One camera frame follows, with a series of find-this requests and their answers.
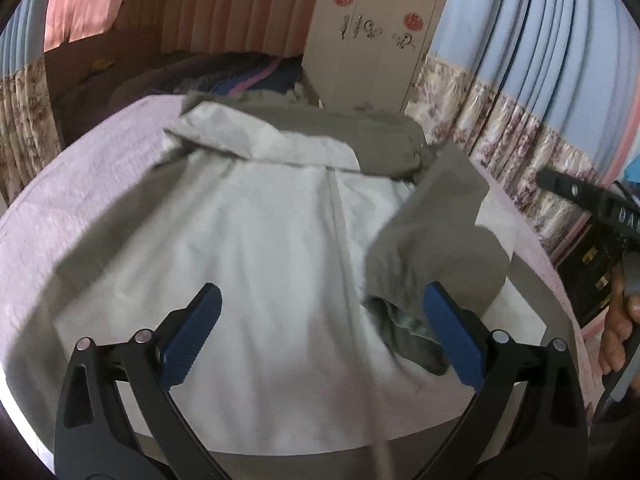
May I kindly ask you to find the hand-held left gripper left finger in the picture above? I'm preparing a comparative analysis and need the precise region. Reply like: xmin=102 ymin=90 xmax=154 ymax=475
xmin=54 ymin=282 xmax=223 ymax=480

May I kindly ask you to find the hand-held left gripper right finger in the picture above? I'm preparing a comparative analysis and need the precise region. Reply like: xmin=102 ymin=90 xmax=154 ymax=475
xmin=422 ymin=281 xmax=588 ymax=480

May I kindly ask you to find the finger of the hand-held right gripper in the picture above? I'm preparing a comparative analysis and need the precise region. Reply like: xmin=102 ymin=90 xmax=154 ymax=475
xmin=537 ymin=167 xmax=608 ymax=213

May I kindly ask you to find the grey and white jacket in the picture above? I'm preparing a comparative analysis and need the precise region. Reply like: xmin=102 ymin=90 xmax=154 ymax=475
xmin=52 ymin=89 xmax=513 ymax=456

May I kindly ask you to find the person's right hand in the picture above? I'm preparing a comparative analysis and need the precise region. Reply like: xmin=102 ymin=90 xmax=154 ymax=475
xmin=597 ymin=260 xmax=640 ymax=376

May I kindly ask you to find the blue floral curtain right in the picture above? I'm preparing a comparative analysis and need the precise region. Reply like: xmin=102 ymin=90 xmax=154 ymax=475
xmin=405 ymin=0 xmax=640 ymax=261

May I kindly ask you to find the blue floral curtain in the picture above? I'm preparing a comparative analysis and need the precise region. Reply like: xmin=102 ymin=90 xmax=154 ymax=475
xmin=405 ymin=0 xmax=640 ymax=261
xmin=0 ymin=0 xmax=63 ymax=206

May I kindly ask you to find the pink floral bedsheet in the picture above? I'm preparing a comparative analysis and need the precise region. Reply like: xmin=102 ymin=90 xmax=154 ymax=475
xmin=0 ymin=95 xmax=601 ymax=480

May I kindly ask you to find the white wardrobe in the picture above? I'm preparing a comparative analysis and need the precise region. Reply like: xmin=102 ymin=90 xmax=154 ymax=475
xmin=302 ymin=0 xmax=453 ymax=116

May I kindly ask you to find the blue floral curtain left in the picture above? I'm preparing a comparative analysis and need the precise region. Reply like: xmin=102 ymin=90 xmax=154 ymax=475
xmin=0 ymin=0 xmax=63 ymax=206

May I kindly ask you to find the brown bed headboard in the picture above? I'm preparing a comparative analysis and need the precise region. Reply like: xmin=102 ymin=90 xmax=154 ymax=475
xmin=44 ymin=25 xmax=166 ymax=126

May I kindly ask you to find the pink curtain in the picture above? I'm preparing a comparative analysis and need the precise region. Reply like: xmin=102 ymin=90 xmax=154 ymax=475
xmin=44 ymin=0 xmax=128 ymax=53

